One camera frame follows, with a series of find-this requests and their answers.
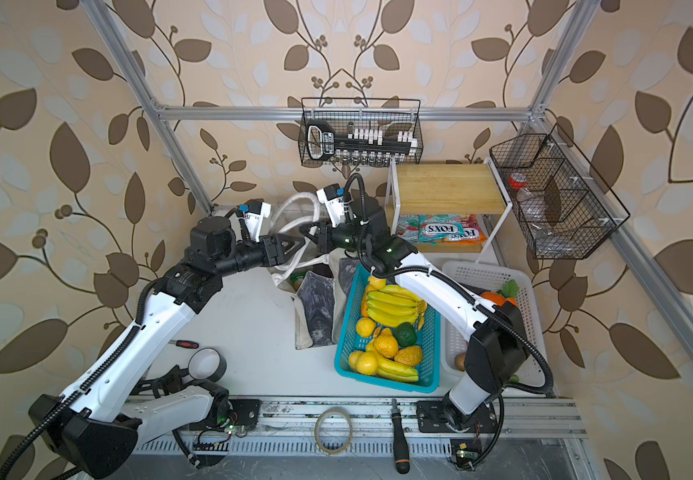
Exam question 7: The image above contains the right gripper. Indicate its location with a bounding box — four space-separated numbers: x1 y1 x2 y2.
301 217 372 257

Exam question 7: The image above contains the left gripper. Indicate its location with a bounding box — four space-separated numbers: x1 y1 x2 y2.
209 231 304 280

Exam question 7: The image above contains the cream canvas tote bag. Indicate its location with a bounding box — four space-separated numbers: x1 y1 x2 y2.
267 191 362 351

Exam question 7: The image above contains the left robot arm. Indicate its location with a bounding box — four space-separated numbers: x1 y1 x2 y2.
0 216 304 479

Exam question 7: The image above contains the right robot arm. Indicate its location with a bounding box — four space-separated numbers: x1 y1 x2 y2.
300 184 554 431

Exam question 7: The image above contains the Fox's candy bag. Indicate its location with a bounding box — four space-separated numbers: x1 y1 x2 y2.
396 214 487 245

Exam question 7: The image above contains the white wooden two-tier shelf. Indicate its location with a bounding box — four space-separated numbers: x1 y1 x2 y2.
384 161 513 265

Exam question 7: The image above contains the yellow pear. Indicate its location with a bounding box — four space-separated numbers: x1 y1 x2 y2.
368 276 386 291

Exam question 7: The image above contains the black socket tool set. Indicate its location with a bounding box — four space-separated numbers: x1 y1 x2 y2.
298 120 423 167

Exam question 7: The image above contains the banana bunch upper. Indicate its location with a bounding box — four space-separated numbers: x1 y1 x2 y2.
359 284 427 328

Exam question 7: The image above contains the small yellow lemon left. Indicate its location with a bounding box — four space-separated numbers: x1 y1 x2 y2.
355 317 376 338

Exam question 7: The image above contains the green bell pepper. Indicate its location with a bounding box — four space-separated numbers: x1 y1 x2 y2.
392 322 417 348

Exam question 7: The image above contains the yellow textured fruit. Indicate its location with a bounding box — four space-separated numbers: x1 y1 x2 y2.
372 330 399 359

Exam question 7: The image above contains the white plastic basket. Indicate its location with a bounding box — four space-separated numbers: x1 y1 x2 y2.
442 261 546 375

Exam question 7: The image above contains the teal plastic basket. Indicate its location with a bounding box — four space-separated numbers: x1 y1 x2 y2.
334 266 442 393

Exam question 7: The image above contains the yellow lemon bottom left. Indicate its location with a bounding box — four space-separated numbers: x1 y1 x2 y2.
348 350 379 376

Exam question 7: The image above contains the black tape roll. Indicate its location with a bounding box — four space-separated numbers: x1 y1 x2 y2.
188 348 226 382

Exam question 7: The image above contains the banana lower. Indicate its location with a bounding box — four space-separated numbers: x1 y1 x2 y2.
368 350 419 383

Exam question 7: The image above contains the orange carrot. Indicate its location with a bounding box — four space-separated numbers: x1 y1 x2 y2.
498 279 519 305

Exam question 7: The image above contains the plastic bottle red cap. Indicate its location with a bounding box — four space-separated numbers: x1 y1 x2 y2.
507 172 554 240

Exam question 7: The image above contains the brown potato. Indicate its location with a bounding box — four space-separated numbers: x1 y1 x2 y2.
454 352 466 372

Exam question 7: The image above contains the clear tape roll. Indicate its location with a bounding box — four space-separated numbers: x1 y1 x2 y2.
314 407 354 456

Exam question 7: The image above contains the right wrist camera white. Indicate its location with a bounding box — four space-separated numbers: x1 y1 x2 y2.
316 184 349 228

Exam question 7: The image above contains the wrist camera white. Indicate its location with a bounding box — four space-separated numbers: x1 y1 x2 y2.
316 184 349 228
236 200 272 242

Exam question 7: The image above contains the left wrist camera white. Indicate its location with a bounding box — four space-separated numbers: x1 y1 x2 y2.
236 200 272 242

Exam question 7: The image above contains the black wire basket back wall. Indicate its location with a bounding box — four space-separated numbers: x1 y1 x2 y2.
298 95 423 168

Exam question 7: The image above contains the black wire basket wall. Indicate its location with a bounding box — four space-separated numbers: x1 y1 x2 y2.
298 95 423 168
489 125 630 260

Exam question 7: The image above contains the red handled screwdriver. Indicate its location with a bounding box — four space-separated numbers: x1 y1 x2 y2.
168 339 200 350

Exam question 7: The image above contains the black wire basket right wall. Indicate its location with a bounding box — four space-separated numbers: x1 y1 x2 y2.
489 125 630 260

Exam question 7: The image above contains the aluminium frame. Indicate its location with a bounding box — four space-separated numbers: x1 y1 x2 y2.
78 0 693 480

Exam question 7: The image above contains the black handled screwdriver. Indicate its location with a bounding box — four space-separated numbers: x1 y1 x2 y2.
390 398 410 475

